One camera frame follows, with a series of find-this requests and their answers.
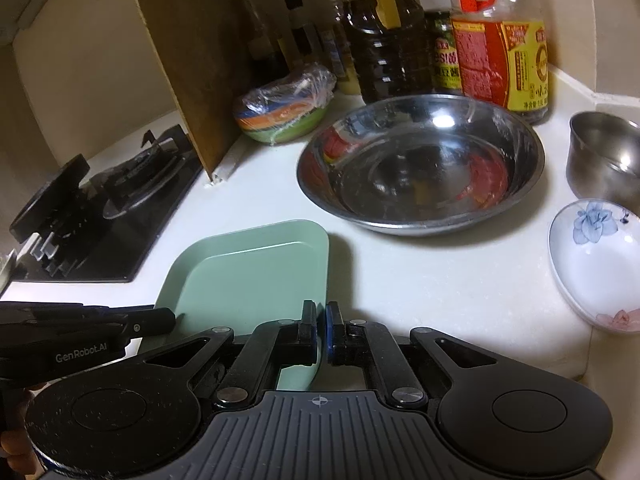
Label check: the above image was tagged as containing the black gas stove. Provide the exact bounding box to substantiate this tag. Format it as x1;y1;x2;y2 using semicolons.
9;125;201;283

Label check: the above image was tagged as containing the large stainless steel basin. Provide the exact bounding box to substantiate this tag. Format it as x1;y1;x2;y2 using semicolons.
296;94;544;236

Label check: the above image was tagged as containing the small stainless steel bowl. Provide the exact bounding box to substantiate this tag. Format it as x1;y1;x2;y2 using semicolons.
566;112;640;214

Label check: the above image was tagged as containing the left hand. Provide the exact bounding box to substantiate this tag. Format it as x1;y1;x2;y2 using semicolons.
1;385;44;479

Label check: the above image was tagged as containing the yellow cap sauce bottle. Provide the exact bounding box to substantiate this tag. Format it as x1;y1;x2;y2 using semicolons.
235;0;288;87

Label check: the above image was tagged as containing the white floral saucer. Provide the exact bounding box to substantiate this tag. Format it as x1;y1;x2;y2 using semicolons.
548;200;640;336

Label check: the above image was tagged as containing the dark oil bottle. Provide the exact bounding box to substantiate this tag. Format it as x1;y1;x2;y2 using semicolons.
341;0;433;103

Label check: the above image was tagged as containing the red yellow label oil bottle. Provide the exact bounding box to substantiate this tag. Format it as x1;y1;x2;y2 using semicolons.
451;0;549;125

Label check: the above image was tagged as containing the small dark sauce jar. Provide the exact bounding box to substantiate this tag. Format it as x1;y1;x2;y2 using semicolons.
425;10;462;94

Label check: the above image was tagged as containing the black cap sauce bottle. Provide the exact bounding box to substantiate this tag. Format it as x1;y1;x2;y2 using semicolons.
284;0;321;64

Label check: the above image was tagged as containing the wrapped colourful bowl stack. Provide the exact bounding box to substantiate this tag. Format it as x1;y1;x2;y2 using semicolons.
233;63;336;145

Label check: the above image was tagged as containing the wooden cutting board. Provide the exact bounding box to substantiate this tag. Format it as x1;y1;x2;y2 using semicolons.
136;0;250;176

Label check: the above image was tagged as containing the green square plate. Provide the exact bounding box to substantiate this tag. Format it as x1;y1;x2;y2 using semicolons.
153;219;331;392

